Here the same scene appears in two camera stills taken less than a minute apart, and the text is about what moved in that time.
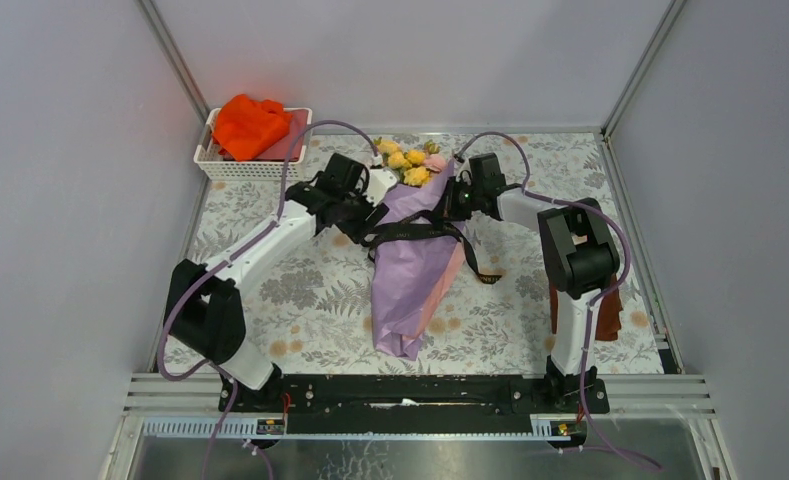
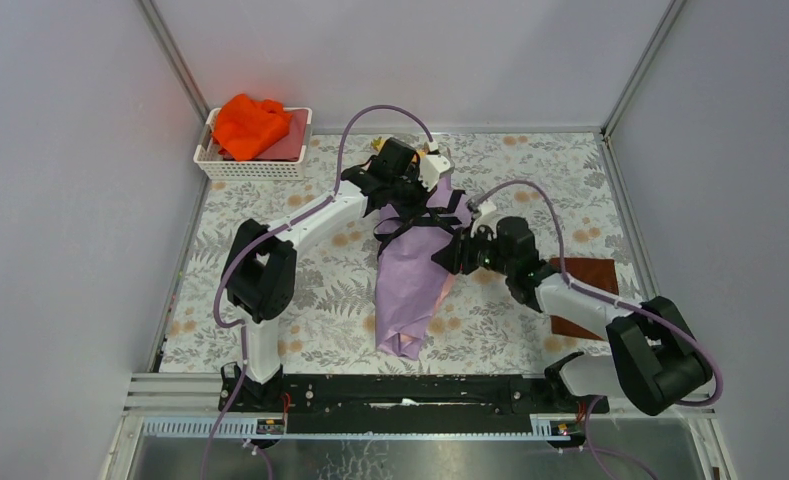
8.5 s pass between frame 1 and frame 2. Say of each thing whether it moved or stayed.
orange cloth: stayed
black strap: moved
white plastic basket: stayed
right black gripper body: moved
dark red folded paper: stayed
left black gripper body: moved
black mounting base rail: stayed
